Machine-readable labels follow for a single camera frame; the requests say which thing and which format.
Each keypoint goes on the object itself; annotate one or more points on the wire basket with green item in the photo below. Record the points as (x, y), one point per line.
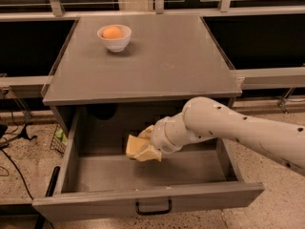
(59, 141)

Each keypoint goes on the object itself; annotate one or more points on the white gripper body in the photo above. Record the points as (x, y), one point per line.
(161, 139)

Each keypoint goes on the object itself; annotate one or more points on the black bar beside drawer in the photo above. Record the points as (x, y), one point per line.
(55, 173)

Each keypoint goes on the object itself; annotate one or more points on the black drawer handle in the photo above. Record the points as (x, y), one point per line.
(153, 208)

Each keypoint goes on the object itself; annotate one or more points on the black stand base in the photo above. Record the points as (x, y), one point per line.
(22, 134)

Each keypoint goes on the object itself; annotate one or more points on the yellow sponge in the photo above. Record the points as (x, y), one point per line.
(135, 145)

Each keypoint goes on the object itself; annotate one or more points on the orange fruit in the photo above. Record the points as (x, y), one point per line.
(112, 32)

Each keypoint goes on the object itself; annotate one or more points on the white ceramic bowl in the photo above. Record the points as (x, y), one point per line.
(116, 45)

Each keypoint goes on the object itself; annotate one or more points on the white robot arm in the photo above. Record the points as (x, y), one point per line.
(203, 119)

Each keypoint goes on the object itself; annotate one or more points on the open grey top drawer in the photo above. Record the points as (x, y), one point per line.
(97, 180)

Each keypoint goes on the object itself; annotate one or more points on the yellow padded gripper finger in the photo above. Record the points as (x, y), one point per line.
(146, 133)
(147, 152)

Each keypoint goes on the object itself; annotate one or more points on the grey cabinet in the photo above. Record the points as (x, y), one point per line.
(168, 57)

